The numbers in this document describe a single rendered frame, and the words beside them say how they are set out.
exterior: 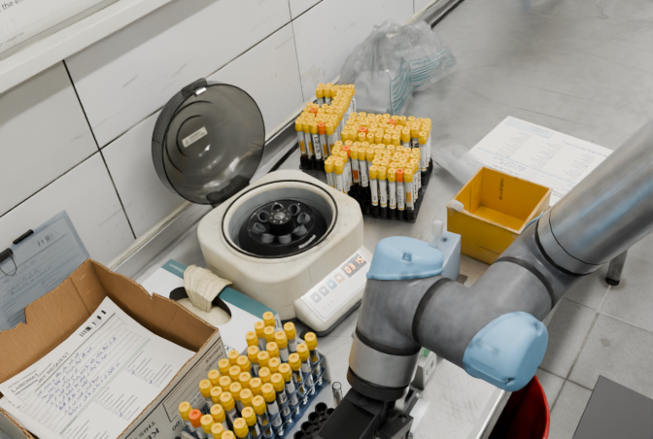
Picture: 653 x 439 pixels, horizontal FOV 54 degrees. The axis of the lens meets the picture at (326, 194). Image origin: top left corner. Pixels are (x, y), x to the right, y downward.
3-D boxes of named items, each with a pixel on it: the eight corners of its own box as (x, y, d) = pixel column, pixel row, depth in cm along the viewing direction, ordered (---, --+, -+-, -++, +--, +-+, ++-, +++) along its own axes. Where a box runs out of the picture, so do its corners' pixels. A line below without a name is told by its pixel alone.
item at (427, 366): (424, 390, 94) (423, 362, 89) (395, 376, 96) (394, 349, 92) (436, 370, 96) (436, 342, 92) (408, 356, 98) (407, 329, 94)
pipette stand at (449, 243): (447, 322, 103) (448, 280, 96) (406, 309, 106) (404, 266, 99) (467, 280, 109) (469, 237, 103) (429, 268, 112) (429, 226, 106)
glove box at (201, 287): (243, 388, 97) (230, 349, 91) (137, 325, 109) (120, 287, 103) (292, 331, 105) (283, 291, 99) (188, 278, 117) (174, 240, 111)
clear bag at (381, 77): (395, 141, 143) (393, 66, 131) (323, 133, 148) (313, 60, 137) (421, 83, 161) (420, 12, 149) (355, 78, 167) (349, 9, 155)
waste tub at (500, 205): (514, 277, 109) (519, 233, 102) (444, 248, 116) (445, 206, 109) (547, 230, 116) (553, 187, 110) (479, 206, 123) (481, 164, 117)
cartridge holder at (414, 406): (413, 438, 88) (412, 424, 86) (357, 410, 92) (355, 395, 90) (430, 408, 91) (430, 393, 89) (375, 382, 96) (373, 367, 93)
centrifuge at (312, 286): (306, 356, 100) (295, 305, 93) (193, 271, 118) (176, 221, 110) (403, 269, 113) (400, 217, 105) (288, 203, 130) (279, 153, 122)
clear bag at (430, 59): (409, 99, 155) (408, 48, 147) (365, 76, 167) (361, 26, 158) (469, 69, 164) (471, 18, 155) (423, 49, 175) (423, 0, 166)
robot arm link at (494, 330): (571, 285, 61) (472, 243, 68) (508, 361, 55) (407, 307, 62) (567, 340, 66) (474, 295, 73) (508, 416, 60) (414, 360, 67)
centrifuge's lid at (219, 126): (143, 114, 99) (118, 104, 104) (194, 240, 112) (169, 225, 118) (249, 57, 110) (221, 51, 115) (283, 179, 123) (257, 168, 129)
